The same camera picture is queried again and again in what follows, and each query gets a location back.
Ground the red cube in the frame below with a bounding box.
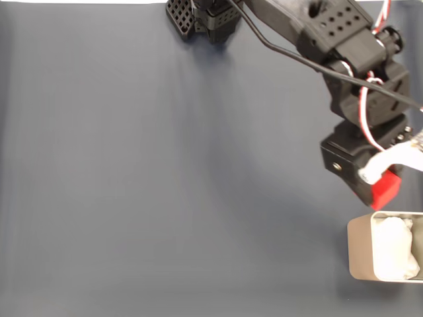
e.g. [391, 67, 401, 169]
[370, 168, 403, 211]

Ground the silver metal box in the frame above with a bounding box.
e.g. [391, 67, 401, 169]
[346, 210, 423, 284]

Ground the white crumpled tissue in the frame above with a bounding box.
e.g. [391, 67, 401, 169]
[373, 216, 421, 281]

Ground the dark grey mat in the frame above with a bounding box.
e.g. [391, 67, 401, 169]
[0, 2, 423, 317]

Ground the white camera module with mount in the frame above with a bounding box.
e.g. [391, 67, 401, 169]
[358, 130, 423, 184]

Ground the white and red wire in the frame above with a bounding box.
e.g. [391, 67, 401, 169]
[340, 0, 393, 153]

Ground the black camera cable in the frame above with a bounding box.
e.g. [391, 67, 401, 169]
[230, 0, 423, 112]

